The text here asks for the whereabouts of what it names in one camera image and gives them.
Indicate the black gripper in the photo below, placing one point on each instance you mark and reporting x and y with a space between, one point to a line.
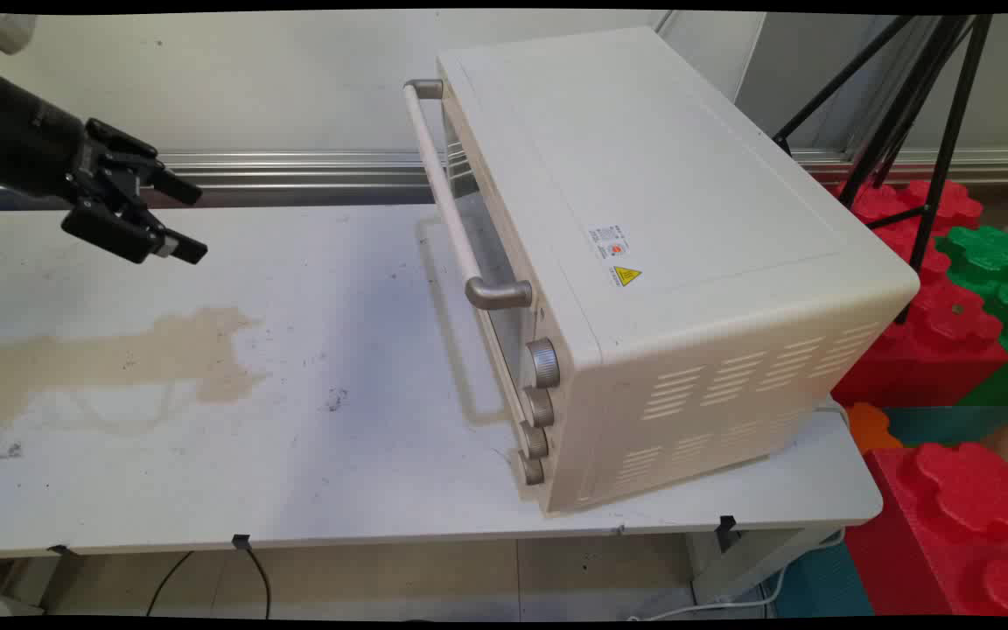
27 136

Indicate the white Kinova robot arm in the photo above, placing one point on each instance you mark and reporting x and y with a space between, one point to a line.
7 31

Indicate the black table clip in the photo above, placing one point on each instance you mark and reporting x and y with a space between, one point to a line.
241 542
725 525
59 550

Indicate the large silver oven knob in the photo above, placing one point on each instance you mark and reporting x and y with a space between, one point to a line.
544 363

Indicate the white label sticker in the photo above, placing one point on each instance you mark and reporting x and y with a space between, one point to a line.
609 241

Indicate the yellow warning sticker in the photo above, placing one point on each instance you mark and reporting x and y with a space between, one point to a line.
626 276

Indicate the cream toaster oven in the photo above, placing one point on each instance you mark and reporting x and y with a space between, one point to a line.
688 219

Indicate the white table leg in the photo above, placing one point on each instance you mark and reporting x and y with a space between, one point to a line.
753 560

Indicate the orange foam block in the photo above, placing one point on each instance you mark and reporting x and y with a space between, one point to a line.
870 426

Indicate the teal foam block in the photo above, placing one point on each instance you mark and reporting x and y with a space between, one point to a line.
823 584

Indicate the medium red foam block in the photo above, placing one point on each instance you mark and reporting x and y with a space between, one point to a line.
941 350

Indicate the small red foam block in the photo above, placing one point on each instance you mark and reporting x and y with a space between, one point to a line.
955 203

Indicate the black tripod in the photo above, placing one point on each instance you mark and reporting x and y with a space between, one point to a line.
950 122

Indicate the teal foam mat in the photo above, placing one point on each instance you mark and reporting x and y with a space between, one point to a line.
950 424

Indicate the green foam block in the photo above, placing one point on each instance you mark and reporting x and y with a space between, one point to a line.
990 254

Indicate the large red foam block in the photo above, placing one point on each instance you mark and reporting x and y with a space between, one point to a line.
950 534

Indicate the aluminium wall rail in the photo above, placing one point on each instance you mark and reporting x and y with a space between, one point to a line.
294 166

